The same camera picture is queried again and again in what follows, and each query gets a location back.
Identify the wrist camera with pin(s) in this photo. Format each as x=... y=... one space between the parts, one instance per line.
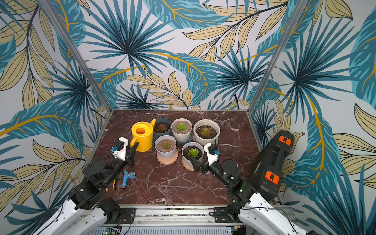
x=119 y=149
x=212 y=153

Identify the white pot pink soil succulent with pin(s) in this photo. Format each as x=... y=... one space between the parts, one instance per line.
x=167 y=153

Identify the white ribbed pot green succulent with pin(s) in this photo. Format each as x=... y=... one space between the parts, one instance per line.
x=182 y=130

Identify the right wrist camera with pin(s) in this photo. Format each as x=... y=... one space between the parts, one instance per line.
x=212 y=153

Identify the white pot dark soil succulent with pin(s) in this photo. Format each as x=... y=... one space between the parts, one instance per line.
x=192 y=150

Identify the yellow watering can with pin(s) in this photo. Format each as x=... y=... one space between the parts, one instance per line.
x=142 y=133

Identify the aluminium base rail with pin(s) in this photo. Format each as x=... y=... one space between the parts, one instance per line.
x=172 y=220

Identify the blue spray nozzle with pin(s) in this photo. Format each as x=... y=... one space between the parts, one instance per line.
x=126 y=177

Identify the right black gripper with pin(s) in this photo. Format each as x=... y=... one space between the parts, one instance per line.
x=205 y=166

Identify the metal frame post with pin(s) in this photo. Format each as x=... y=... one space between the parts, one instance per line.
x=298 y=10
x=63 y=32

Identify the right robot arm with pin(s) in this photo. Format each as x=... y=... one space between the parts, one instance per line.
x=250 y=198

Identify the blue pot red succulent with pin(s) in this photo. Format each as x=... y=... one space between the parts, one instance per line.
x=162 y=127

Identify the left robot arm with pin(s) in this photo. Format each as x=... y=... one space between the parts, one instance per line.
x=85 y=208

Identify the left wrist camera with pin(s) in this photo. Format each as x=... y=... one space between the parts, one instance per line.
x=119 y=149

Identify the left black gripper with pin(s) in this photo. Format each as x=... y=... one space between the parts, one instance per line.
x=130 y=155

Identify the large white round pot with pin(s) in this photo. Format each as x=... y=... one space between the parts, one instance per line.
x=206 y=131

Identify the left metal frame post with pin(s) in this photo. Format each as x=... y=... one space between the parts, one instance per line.
x=63 y=32

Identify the right metal frame post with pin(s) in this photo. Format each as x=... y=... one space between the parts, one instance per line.
x=298 y=10

